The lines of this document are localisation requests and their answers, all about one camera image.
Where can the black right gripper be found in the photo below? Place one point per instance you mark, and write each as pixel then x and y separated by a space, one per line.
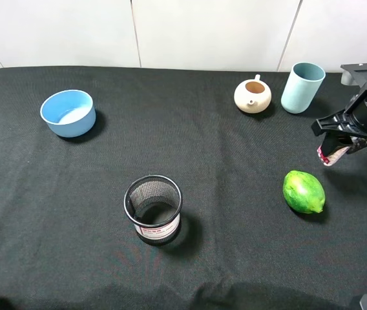
pixel 351 121

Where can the small pink yogurt bottle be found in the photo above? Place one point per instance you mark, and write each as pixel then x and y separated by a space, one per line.
pixel 329 154

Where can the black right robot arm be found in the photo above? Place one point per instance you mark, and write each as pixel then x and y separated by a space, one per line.
pixel 345 131

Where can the green lime fruit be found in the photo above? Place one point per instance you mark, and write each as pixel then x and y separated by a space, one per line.
pixel 303 192

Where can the light blue tall cup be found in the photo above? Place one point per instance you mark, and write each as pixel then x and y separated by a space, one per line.
pixel 303 83

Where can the beige ceramic teapot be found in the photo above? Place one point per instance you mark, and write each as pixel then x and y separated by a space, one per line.
pixel 252 96

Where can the black mesh pen holder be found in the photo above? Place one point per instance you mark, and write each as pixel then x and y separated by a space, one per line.
pixel 153 204

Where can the blue bowl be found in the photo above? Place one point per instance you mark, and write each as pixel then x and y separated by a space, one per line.
pixel 69 113

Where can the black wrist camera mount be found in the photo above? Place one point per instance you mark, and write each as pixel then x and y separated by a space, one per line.
pixel 354 74

